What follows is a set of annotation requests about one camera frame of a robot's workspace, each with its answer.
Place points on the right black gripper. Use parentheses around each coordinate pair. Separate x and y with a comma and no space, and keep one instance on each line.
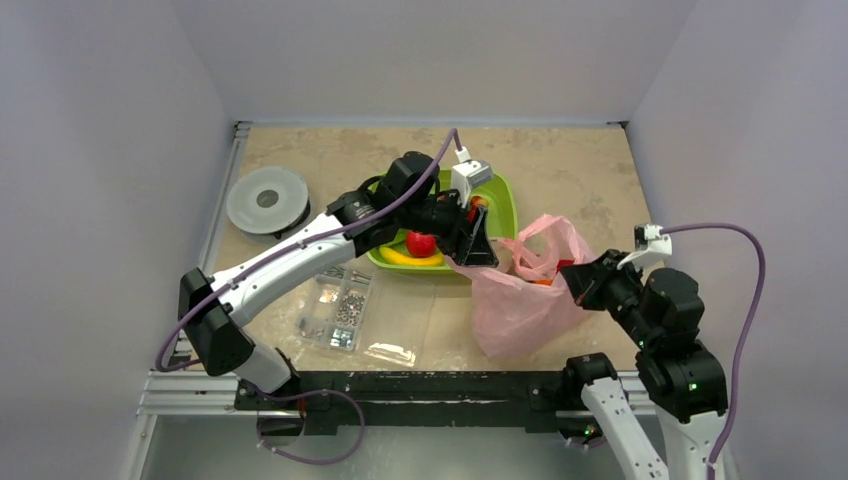
(591,284)

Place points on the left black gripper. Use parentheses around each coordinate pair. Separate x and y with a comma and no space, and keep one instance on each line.
(475,249)

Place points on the red fake apple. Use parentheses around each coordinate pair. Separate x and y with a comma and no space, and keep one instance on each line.
(420,245)

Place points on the pink plastic bag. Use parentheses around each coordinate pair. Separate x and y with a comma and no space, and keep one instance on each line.
(512,317)

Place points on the yellow fake banana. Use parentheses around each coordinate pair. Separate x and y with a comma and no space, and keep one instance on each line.
(394,257)

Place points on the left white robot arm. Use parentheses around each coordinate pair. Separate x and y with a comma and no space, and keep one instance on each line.
(214,310)

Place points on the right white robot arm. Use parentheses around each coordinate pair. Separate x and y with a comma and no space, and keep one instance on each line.
(684,381)

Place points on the red fake cherry bunch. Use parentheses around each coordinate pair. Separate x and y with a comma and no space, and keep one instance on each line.
(475,204)

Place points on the green plastic tray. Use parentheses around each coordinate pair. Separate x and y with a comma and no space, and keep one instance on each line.
(502,222)

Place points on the clear screw organizer box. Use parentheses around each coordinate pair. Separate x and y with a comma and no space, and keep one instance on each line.
(379,317)

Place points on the grey filament spool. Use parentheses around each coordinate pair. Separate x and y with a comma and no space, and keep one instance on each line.
(269,203)

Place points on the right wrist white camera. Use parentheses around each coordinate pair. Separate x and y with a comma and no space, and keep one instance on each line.
(651,245)

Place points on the wrist white camera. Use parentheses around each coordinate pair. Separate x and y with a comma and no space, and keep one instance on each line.
(469,174)
(651,245)

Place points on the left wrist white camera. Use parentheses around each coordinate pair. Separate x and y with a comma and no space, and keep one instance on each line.
(469,174)

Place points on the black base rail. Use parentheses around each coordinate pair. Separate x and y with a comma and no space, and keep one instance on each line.
(535,401)

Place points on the aluminium frame rail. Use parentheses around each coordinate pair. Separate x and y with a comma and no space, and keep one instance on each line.
(179,349)

